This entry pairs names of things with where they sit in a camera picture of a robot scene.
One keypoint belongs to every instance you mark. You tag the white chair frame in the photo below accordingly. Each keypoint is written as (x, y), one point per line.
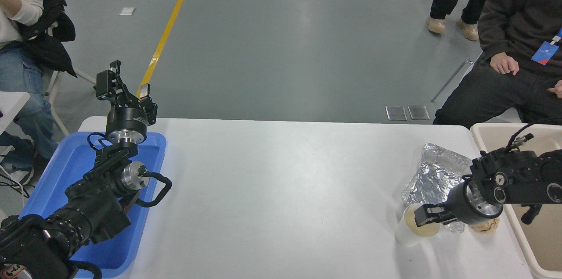
(55, 90)

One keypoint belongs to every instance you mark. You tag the white paper cup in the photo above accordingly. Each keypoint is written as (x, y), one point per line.
(410, 236)

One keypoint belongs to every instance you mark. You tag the blue plastic tray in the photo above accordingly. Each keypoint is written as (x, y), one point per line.
(149, 160)

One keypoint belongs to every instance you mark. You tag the large pale bin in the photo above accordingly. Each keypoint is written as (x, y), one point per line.
(544, 248)

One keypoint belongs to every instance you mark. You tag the person's left hand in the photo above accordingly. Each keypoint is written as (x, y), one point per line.
(556, 89)

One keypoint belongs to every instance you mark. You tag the person's right hand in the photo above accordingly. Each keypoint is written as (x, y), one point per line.
(504, 63)

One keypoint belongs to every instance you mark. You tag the blue name badge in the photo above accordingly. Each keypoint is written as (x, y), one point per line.
(545, 53)

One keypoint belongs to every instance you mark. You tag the metal floor plate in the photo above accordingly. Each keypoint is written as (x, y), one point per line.
(419, 112)
(396, 112)

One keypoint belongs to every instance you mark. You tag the crumpled tan paper ball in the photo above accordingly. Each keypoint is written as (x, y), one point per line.
(485, 227)

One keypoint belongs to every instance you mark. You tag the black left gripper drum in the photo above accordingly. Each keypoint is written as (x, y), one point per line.
(127, 119)

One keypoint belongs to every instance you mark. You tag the black jacket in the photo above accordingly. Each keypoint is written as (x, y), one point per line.
(52, 29)

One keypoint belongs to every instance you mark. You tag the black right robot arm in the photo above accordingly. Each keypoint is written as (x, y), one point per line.
(522, 178)

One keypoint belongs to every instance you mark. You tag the thin metal rod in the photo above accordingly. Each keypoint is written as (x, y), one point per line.
(452, 79)

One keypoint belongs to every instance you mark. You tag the small white table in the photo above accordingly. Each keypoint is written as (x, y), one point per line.
(11, 108)

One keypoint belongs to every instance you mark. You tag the seated person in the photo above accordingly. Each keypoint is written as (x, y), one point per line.
(19, 77)

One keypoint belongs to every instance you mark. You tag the crumpled silver foil tray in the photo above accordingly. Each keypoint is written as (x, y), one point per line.
(434, 173)

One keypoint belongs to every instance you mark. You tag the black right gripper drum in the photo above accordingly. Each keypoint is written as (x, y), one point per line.
(459, 206)

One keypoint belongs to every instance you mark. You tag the person with badge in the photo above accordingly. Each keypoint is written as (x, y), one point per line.
(513, 11)

